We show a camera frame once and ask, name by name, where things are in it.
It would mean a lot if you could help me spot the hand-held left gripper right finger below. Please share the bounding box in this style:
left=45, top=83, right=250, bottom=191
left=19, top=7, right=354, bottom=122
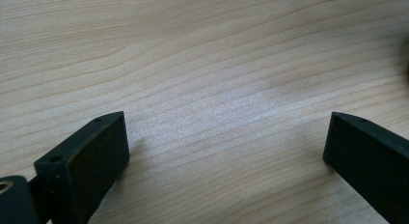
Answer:
left=322, top=111, right=409, bottom=224

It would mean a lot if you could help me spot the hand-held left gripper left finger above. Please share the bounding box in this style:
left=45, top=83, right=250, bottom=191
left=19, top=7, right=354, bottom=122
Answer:
left=33, top=111, right=131, bottom=224

